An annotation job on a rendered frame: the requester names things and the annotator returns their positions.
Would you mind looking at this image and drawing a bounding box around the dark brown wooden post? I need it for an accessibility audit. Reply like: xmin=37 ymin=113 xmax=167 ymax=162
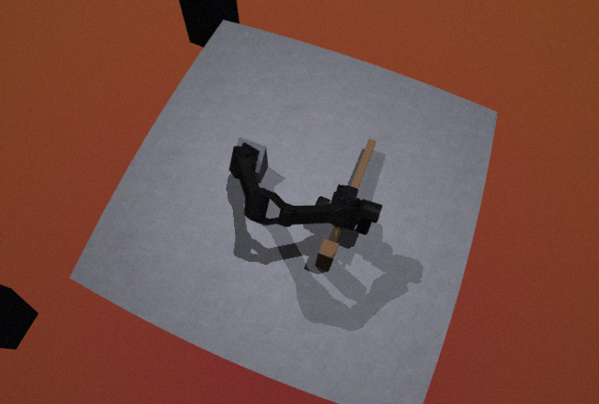
xmin=315 ymin=238 xmax=339 ymax=271

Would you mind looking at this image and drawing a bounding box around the brown wooden board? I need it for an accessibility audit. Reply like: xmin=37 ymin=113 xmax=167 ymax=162
xmin=329 ymin=139 xmax=376 ymax=242

